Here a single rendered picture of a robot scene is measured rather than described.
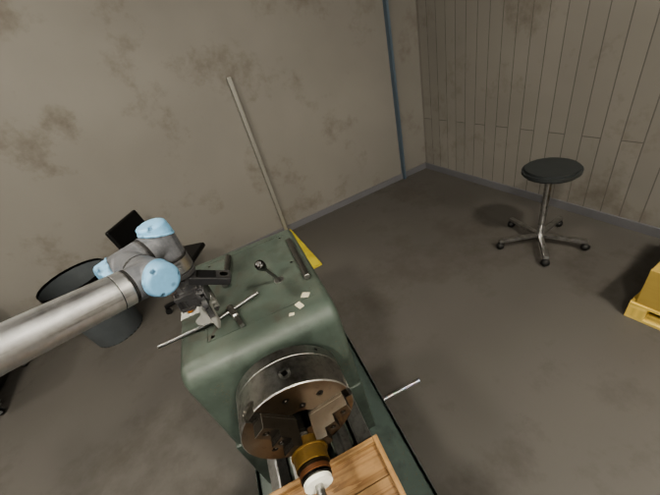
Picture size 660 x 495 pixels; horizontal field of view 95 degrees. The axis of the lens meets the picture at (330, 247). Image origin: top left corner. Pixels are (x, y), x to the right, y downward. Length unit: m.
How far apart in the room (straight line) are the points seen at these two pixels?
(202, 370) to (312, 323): 0.33
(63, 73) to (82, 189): 0.96
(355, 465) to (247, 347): 0.47
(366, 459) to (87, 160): 3.29
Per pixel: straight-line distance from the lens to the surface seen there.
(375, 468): 1.07
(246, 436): 0.93
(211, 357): 0.97
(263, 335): 0.93
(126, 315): 3.61
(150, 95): 3.49
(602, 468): 2.15
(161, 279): 0.70
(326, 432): 0.88
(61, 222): 3.83
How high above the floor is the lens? 1.89
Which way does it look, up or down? 33 degrees down
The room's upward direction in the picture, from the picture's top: 16 degrees counter-clockwise
